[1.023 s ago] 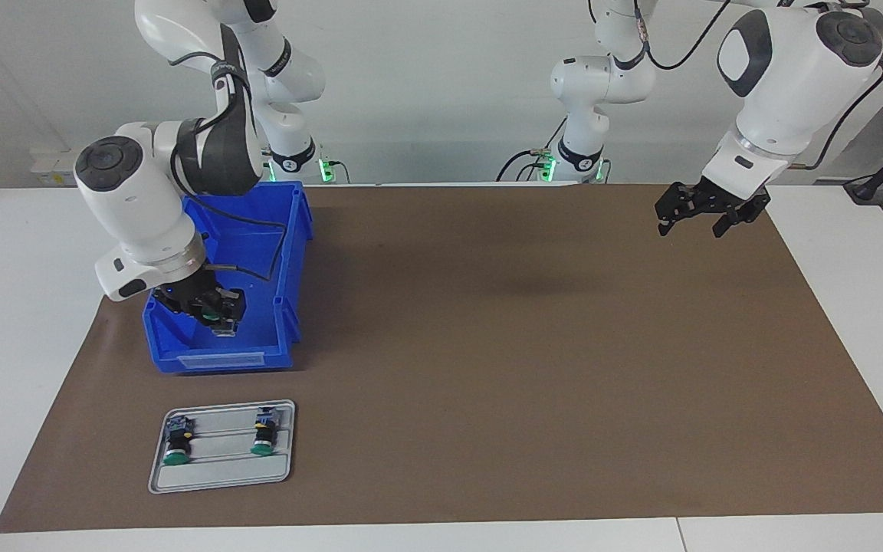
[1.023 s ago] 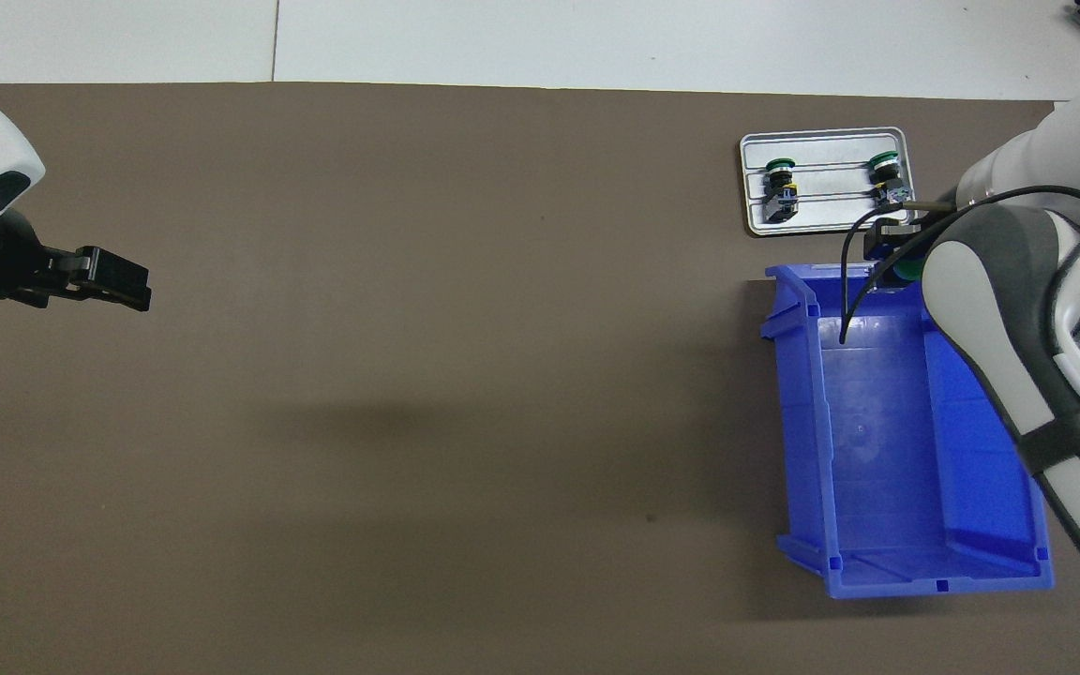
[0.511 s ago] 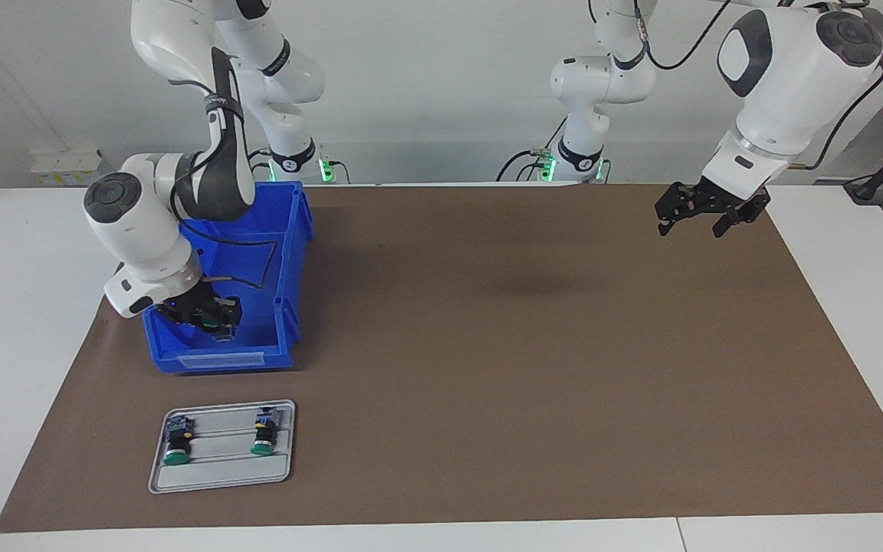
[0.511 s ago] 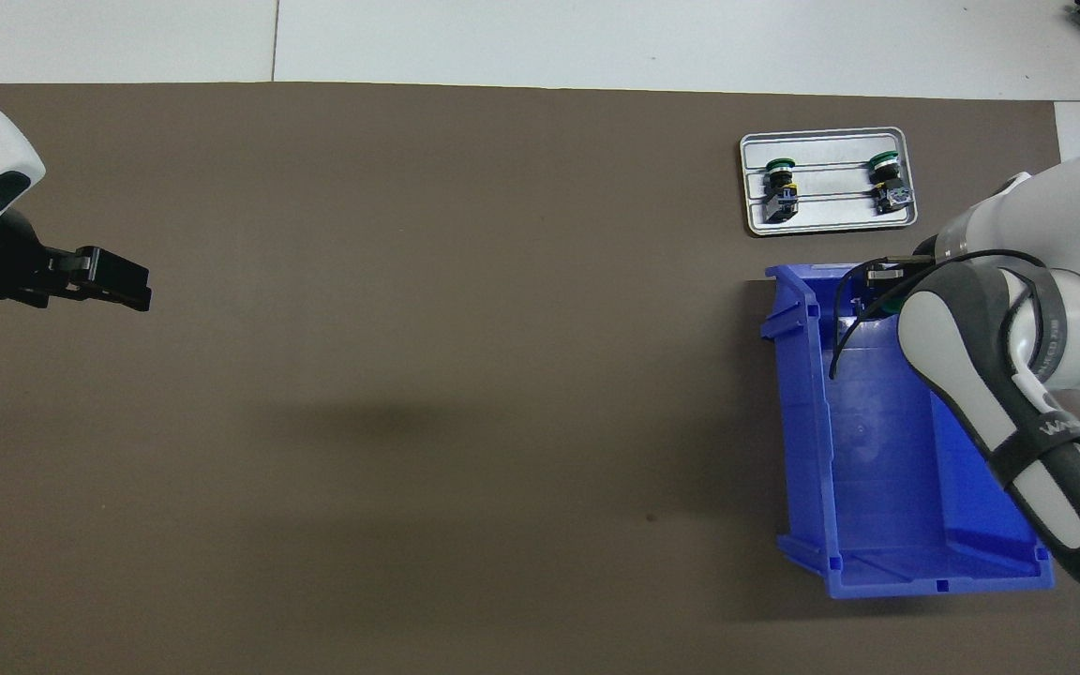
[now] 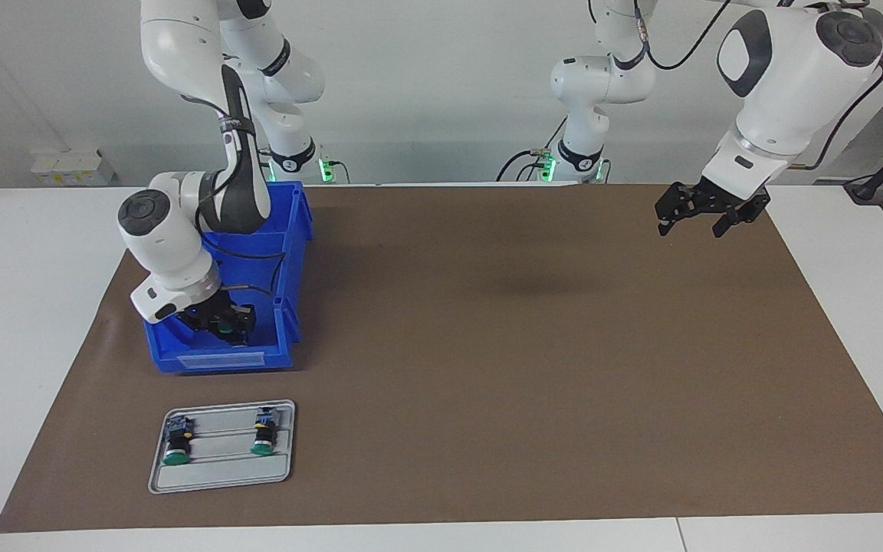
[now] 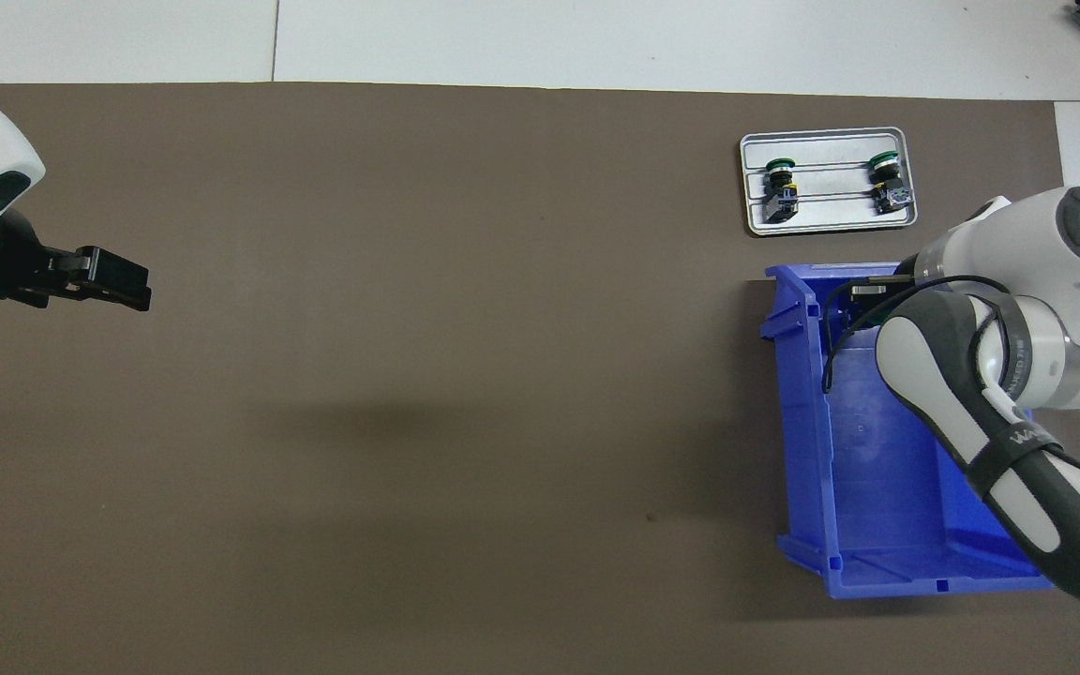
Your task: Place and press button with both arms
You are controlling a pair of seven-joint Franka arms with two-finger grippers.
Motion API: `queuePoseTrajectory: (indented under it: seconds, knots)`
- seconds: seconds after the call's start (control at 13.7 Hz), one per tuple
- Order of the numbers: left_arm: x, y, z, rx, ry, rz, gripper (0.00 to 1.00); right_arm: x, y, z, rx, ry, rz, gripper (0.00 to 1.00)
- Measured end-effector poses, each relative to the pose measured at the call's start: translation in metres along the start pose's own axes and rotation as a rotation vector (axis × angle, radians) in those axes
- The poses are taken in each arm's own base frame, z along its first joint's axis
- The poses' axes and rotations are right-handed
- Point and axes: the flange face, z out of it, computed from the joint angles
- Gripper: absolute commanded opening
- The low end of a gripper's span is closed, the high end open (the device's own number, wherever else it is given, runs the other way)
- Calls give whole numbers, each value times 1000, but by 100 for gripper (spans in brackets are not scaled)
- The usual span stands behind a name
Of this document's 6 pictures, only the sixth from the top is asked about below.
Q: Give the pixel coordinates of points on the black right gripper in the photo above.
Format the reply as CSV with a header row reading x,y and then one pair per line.
x,y
870,298

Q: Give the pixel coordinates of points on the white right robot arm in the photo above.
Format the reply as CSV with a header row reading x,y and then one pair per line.
x,y
1018,356

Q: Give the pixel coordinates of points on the grey metal tray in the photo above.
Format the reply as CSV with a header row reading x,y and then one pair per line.
x,y
831,214

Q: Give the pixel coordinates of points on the blue plastic storage bin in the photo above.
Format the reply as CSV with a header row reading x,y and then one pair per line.
x,y
868,487

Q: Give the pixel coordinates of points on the brown table mat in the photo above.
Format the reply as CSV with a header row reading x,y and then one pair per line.
x,y
362,422

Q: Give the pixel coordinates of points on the green push button switch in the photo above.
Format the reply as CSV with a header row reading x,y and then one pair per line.
x,y
889,183
781,192

